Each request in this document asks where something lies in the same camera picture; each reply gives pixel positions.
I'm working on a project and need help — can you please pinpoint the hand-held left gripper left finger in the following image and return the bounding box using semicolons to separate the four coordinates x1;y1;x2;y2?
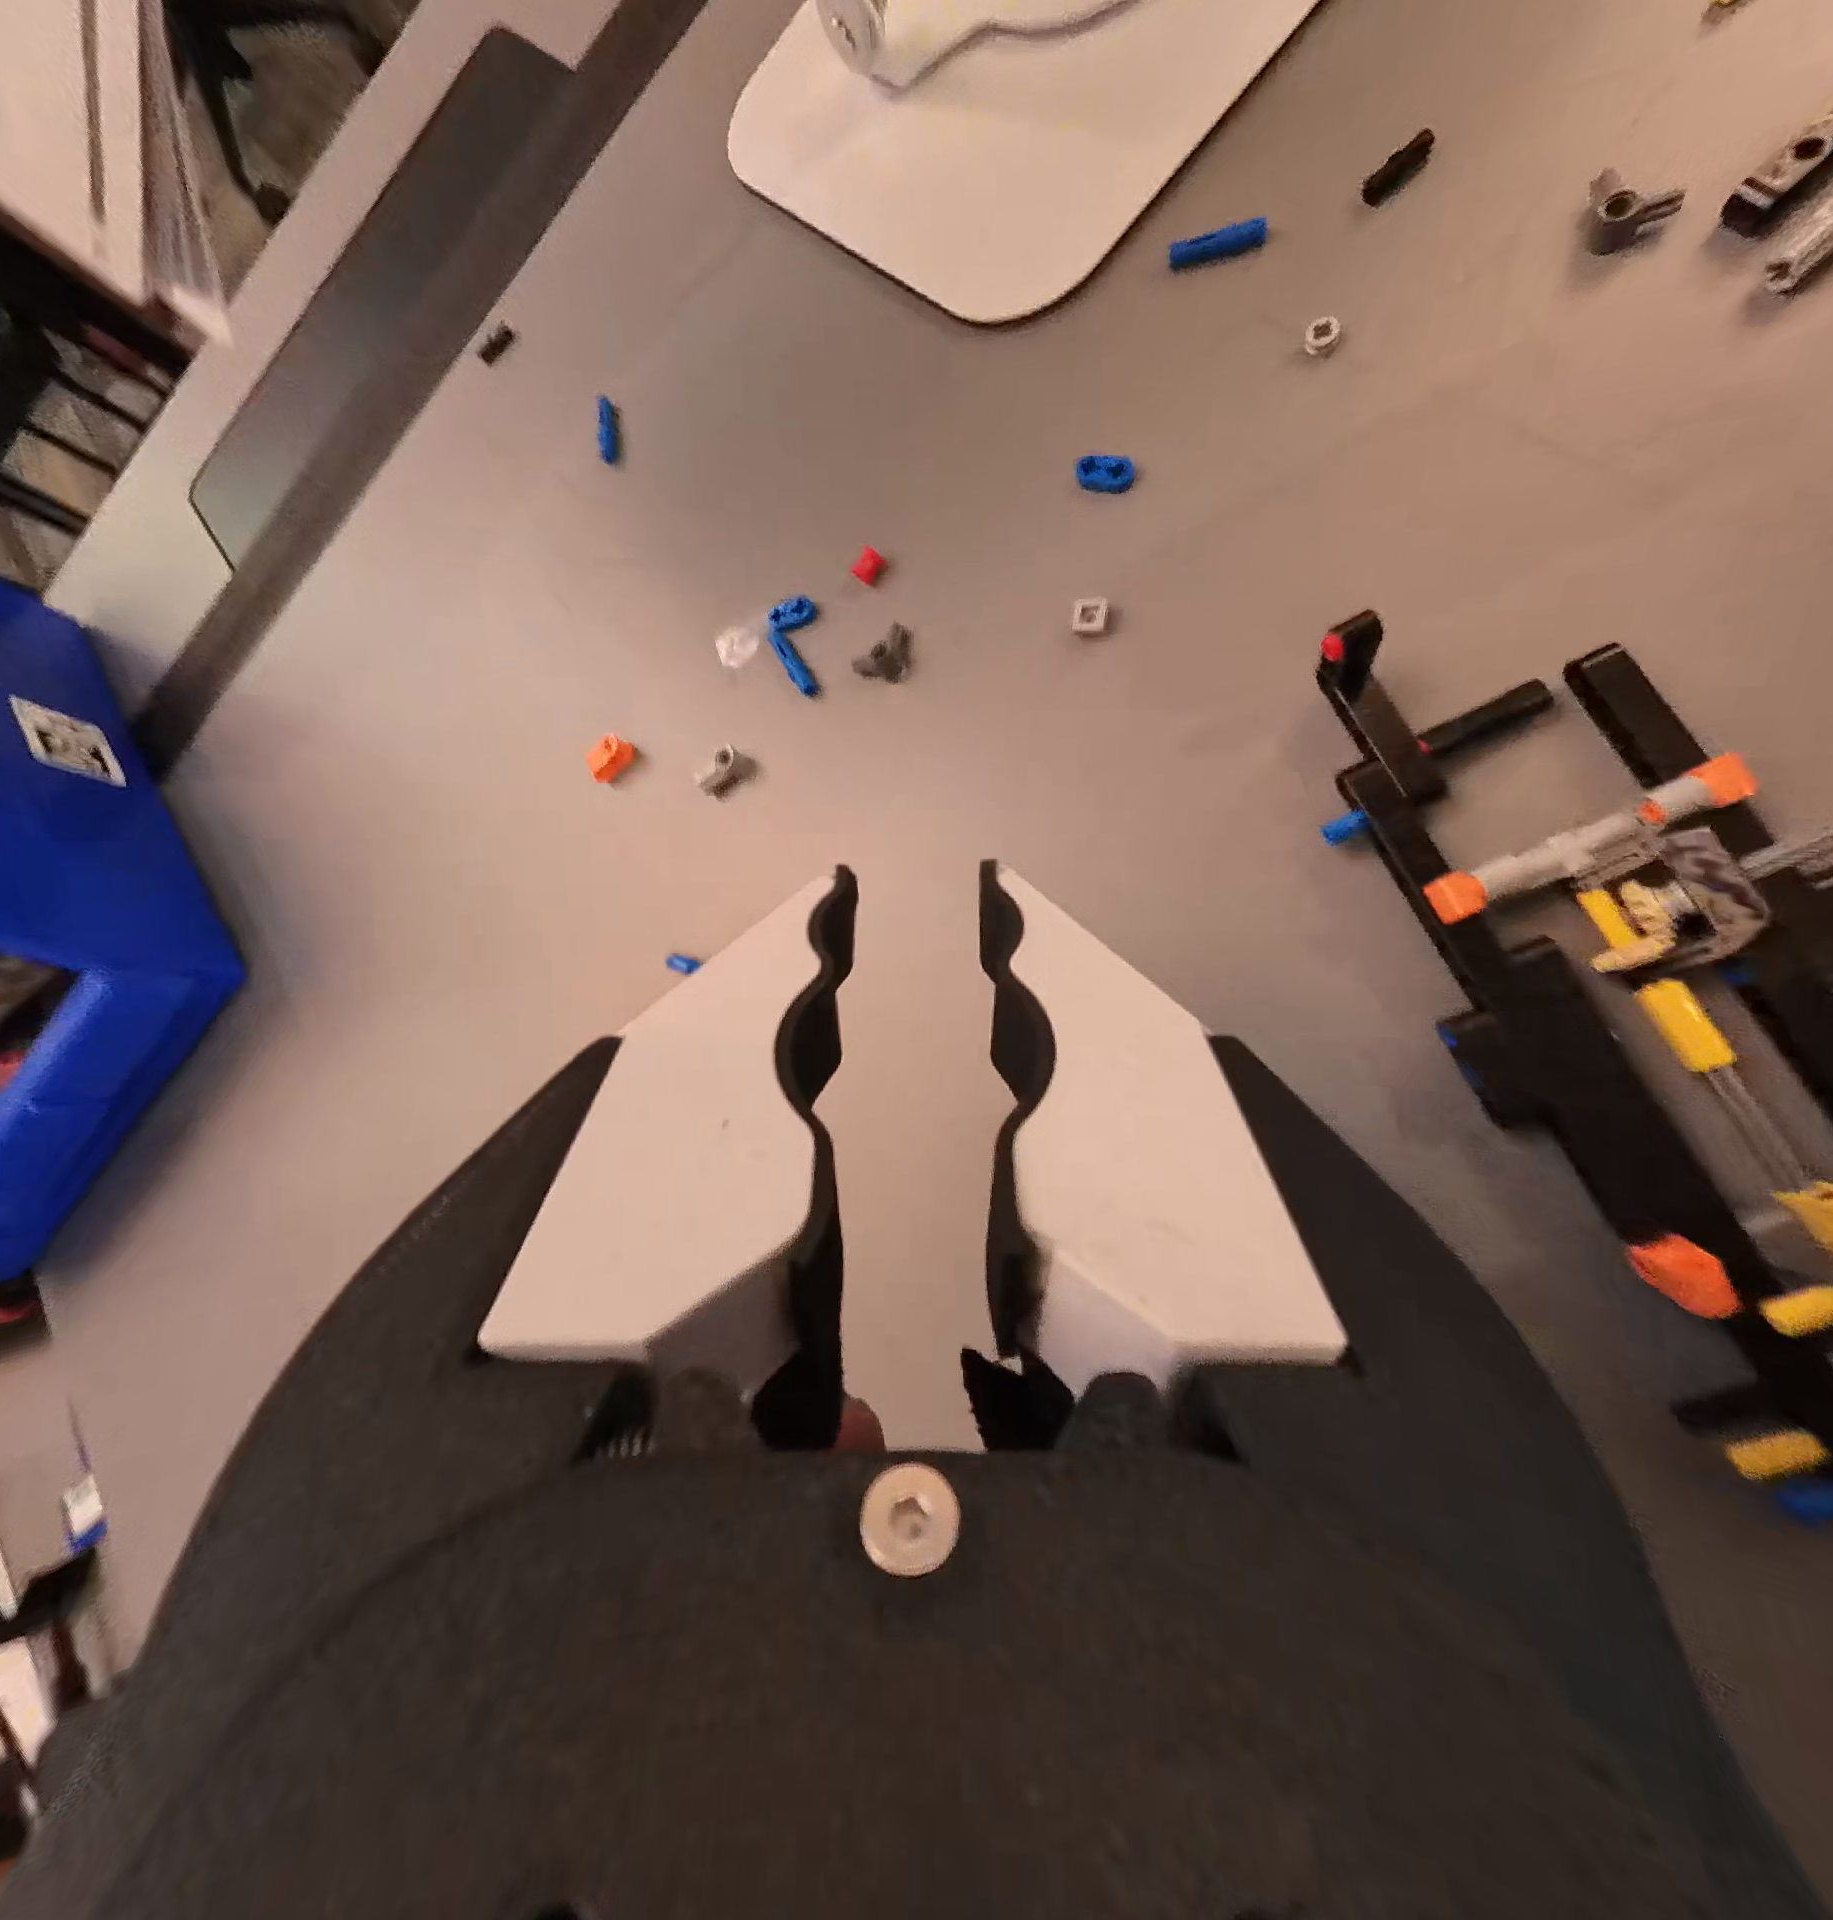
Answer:
476;861;864;1444

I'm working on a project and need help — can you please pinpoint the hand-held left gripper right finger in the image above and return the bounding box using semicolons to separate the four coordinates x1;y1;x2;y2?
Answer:
958;859;1352;1444

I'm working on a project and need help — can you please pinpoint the black toy car chassis assembly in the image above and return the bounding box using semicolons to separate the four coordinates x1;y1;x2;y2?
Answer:
1312;606;1833;1530

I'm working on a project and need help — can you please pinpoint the black lego beam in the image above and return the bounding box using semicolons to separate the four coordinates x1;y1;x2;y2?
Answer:
1718;93;1833;237

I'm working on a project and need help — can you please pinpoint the blue parts bin with tag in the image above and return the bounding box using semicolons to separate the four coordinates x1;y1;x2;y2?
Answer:
0;559;250;1293

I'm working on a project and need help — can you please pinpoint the white stand base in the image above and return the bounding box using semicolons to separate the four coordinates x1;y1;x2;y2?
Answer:
724;0;1327;328

